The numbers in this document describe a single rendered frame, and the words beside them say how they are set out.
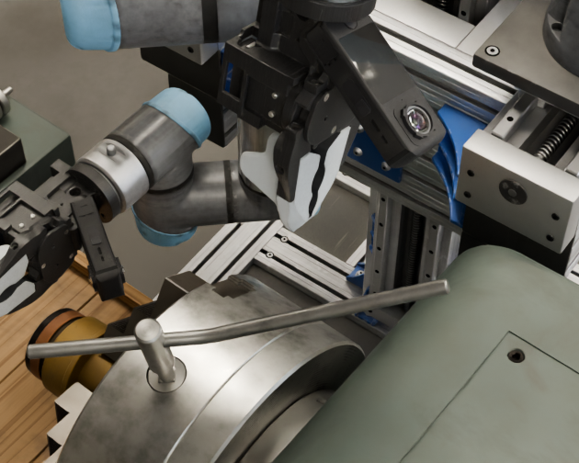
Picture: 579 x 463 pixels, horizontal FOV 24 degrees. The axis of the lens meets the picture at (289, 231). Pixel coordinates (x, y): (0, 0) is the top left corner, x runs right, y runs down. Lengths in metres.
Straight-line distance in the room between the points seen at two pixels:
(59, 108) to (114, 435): 1.99
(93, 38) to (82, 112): 1.83
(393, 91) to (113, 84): 2.21
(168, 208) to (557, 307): 0.55
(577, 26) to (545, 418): 0.51
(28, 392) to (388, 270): 0.80
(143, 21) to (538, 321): 0.43
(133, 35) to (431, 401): 0.42
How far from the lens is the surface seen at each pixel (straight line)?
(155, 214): 1.54
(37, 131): 1.74
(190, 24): 1.21
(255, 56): 0.93
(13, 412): 1.54
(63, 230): 1.39
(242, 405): 1.10
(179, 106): 1.49
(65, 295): 1.62
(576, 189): 1.42
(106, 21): 1.21
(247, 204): 1.54
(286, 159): 0.94
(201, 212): 1.54
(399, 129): 0.90
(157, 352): 1.06
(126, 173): 1.44
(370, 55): 0.91
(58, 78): 3.13
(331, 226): 2.53
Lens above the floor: 2.18
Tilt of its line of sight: 51 degrees down
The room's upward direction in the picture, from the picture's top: straight up
